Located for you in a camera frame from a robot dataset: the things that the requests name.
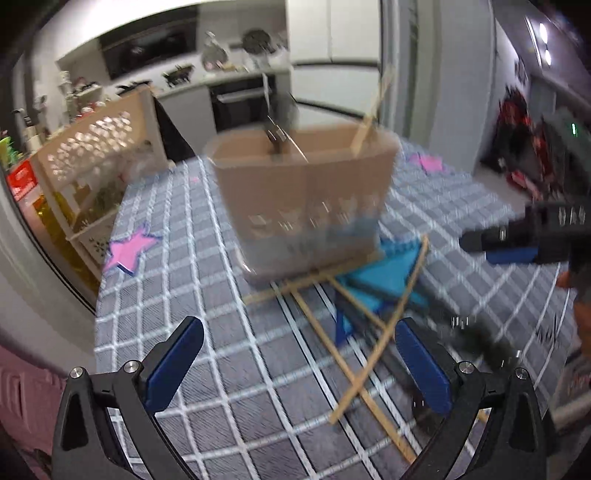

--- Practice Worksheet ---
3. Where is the dark translucent plastic spoon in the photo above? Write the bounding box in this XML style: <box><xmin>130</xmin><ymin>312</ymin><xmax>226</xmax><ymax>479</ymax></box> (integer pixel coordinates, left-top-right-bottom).
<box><xmin>264</xmin><ymin>93</ymin><xmax>298</xmax><ymax>162</ymax></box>

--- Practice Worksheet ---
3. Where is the person right hand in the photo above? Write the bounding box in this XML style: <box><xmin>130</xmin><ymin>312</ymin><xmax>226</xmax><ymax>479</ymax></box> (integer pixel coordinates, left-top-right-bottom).
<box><xmin>556</xmin><ymin>271</ymin><xmax>591</xmax><ymax>358</ymax></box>

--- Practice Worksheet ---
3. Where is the wooden chopstick on table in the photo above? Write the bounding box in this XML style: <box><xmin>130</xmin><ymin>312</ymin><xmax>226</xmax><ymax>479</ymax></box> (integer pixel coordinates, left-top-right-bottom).
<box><xmin>329</xmin><ymin>234</ymin><xmax>430</xmax><ymax>424</ymax></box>

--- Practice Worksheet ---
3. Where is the beige plastic utensil holder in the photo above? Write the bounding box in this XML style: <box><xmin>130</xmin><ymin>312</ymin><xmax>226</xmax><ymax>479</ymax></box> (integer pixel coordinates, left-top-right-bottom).
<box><xmin>204</xmin><ymin>123</ymin><xmax>401</xmax><ymax>283</ymax></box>

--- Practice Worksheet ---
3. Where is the wooden chopstick lower table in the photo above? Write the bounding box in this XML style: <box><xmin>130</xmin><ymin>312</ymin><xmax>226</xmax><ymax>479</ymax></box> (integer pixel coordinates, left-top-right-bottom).
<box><xmin>287</xmin><ymin>283</ymin><xmax>419</xmax><ymax>464</ymax></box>

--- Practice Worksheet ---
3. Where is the beige flower-cutout storage rack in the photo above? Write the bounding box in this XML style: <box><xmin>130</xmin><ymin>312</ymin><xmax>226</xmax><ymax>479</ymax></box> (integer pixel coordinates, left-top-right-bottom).
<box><xmin>31</xmin><ymin>86</ymin><xmax>169</xmax><ymax>278</ymax></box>

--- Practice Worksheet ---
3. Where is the built-in black oven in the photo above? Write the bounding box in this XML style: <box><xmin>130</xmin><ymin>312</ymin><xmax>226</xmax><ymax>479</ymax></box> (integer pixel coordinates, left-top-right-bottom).
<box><xmin>208</xmin><ymin>75</ymin><xmax>276</xmax><ymax>133</ymax></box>

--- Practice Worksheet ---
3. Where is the black wok on stove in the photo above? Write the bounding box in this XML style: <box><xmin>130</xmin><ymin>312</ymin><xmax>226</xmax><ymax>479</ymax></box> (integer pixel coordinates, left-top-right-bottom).
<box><xmin>162</xmin><ymin>64</ymin><xmax>194</xmax><ymax>88</ymax></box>

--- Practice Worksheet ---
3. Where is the black range hood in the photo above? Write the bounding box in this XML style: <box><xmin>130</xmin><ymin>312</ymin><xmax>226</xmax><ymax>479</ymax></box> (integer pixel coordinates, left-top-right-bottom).
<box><xmin>98</xmin><ymin>21</ymin><xmax>197</xmax><ymax>80</ymax></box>

